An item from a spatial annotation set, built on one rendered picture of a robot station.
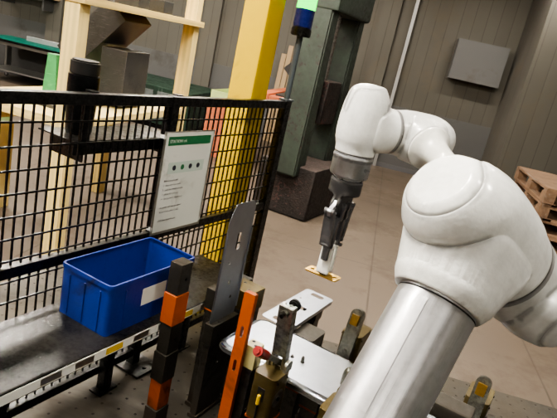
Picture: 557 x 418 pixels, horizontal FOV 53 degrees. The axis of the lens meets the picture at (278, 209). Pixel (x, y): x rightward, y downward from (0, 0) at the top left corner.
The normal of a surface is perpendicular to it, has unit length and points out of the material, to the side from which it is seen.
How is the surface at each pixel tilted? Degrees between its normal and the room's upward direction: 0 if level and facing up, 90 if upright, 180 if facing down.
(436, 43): 90
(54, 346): 0
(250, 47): 90
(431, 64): 90
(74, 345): 0
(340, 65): 89
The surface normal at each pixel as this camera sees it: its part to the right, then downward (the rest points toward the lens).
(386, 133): 0.40, 0.39
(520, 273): 0.59, 0.33
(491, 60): -0.20, 0.25
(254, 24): -0.51, 0.15
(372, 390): -0.42, -0.48
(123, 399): 0.21, -0.94
